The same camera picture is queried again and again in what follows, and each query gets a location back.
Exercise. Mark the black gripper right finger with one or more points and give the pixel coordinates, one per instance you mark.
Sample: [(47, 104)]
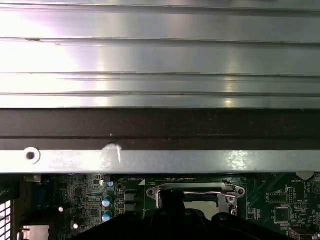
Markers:
[(212, 227)]

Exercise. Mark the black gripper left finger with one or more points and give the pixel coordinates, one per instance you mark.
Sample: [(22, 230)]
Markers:
[(140, 225)]

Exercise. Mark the metal socket cover frame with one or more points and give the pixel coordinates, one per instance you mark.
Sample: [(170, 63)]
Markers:
[(158, 200)]

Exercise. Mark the CPU socket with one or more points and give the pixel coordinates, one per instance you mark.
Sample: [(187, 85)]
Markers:
[(155, 191)]

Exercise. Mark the grey power choke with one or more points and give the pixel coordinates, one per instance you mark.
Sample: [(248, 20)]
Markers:
[(129, 207), (129, 195)]

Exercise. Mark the silver top capacitor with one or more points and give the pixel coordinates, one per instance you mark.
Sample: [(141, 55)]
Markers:
[(109, 183), (107, 201), (107, 216)]

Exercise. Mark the green motherboard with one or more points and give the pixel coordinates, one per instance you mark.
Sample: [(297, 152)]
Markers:
[(257, 185)]

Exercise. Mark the small black capacitor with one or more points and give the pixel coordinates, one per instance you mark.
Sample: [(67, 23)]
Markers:
[(75, 226), (60, 209)]

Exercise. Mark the black square chip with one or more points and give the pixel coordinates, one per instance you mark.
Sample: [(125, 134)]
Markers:
[(282, 215)]

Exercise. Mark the metal internal USB port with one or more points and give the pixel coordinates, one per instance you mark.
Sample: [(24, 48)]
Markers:
[(298, 235)]

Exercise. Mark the black open PC case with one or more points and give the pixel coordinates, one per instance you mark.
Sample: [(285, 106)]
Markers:
[(160, 125)]

